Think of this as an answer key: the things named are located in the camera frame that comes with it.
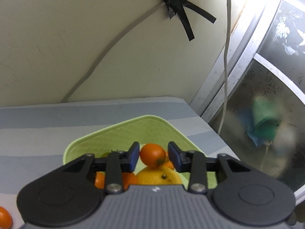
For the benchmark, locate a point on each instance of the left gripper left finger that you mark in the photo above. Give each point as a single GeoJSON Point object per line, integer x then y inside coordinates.
{"type": "Point", "coordinates": [71, 193]}

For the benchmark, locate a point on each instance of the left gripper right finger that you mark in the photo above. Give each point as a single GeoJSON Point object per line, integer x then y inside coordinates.
{"type": "Point", "coordinates": [237, 191]}

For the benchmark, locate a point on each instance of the orange mandarin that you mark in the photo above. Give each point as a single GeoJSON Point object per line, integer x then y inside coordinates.
{"type": "Point", "coordinates": [152, 155]}

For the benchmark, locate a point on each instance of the striped grey table cloth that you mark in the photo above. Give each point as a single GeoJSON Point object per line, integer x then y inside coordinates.
{"type": "Point", "coordinates": [34, 138]}

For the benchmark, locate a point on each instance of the small orange tomato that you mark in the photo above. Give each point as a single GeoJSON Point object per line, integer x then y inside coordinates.
{"type": "Point", "coordinates": [5, 219]}

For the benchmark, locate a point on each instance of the frosted glass door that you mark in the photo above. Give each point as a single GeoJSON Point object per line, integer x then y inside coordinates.
{"type": "Point", "coordinates": [258, 105]}

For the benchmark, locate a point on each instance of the light green plastic tray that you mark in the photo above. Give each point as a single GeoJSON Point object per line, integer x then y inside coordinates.
{"type": "Point", "coordinates": [144, 129]}

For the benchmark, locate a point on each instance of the black tape cross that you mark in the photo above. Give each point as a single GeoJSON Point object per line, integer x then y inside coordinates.
{"type": "Point", "coordinates": [176, 7]}

